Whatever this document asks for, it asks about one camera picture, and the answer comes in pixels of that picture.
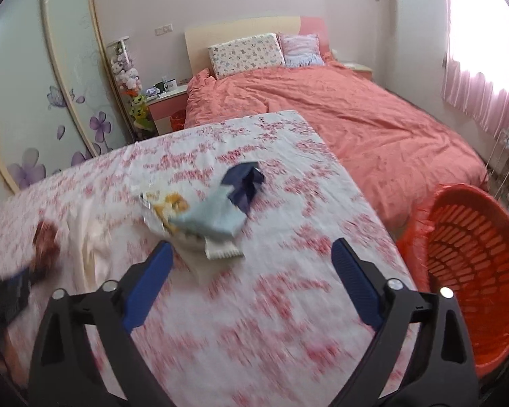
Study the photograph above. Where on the red floral printed tablecloth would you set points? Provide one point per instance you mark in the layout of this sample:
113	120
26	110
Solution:
258	305

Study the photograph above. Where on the pink window curtain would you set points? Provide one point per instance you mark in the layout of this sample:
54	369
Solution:
479	76

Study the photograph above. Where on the floral print pillow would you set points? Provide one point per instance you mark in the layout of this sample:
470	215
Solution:
246	55

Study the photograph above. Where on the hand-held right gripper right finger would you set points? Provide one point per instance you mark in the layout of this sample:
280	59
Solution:
356	284

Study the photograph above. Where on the orange slotted plastic basket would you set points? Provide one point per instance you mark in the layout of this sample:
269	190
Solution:
471	237

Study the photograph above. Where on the flower-print sliding wardrobe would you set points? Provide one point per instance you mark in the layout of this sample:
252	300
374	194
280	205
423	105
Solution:
21	59

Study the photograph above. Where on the clear tube of plush toys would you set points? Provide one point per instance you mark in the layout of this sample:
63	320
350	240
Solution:
121	63

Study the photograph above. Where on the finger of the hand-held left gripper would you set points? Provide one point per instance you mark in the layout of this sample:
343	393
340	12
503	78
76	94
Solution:
8	294

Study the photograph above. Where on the cream and pink headboard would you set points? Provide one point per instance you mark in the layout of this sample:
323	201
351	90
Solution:
237	27

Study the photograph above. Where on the white and mint cloths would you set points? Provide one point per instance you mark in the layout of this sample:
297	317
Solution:
91	237

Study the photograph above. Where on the pink and white nightstand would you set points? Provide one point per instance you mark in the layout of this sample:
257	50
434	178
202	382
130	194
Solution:
165	108

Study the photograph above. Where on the light blue snack bag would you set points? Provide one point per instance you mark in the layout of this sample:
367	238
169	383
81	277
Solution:
212	220

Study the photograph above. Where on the pink striped pillow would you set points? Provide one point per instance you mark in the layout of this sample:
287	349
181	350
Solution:
301	48

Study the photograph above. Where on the yellow snack packet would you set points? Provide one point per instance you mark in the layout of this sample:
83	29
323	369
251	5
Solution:
169	208

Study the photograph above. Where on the white wall socket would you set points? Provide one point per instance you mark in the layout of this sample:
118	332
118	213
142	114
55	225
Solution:
163	30

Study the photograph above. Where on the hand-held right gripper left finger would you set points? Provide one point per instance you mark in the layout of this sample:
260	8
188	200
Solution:
150	284

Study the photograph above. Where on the small orange bin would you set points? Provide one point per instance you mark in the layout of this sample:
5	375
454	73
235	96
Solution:
178	123

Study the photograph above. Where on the green plush toy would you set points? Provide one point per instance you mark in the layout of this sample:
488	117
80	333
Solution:
140	112

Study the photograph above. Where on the bed with coral duvet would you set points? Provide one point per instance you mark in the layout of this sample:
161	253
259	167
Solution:
364	127

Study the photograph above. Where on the cream bedside table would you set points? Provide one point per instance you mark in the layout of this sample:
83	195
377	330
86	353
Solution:
358	68

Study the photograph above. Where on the small white serrated packet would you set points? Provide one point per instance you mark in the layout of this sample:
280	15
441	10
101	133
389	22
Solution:
220	251

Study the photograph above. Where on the red patterned cloth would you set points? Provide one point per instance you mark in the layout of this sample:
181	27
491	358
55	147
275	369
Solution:
46	241

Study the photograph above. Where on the white mug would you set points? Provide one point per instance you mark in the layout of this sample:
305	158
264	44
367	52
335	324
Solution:
171	84

